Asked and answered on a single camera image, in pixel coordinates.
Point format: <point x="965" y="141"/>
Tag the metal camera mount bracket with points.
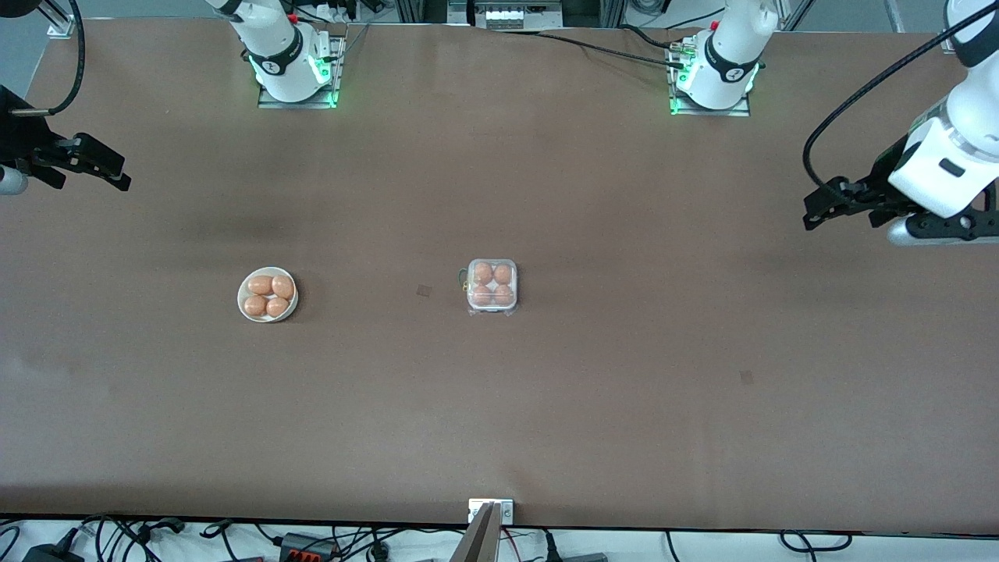
<point x="507" y="511"/>

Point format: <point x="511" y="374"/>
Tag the grey camera mount pole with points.
<point x="478" y="542"/>

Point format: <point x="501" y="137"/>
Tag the white power strip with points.
<point x="507" y="16"/>

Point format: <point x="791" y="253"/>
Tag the clear plastic egg carton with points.
<point x="492" y="286"/>

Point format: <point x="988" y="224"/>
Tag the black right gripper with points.
<point x="17" y="139"/>

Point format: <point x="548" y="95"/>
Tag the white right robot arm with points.
<point x="281" y="47"/>

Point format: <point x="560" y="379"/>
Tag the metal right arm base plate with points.
<point x="269" y="104"/>

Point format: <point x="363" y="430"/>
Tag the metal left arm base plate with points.
<point x="741" y="112"/>

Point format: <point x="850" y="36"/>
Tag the black orange connector block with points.
<point x="308" y="549"/>

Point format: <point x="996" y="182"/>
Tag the white round bowl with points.
<point x="241" y="295"/>

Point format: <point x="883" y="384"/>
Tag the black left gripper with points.
<point x="879" y="183"/>

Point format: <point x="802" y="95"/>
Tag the metal table corner bracket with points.
<point x="948" y="45"/>
<point x="61" y="30"/>

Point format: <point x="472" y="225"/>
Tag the black power adapter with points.
<point x="51" y="554"/>

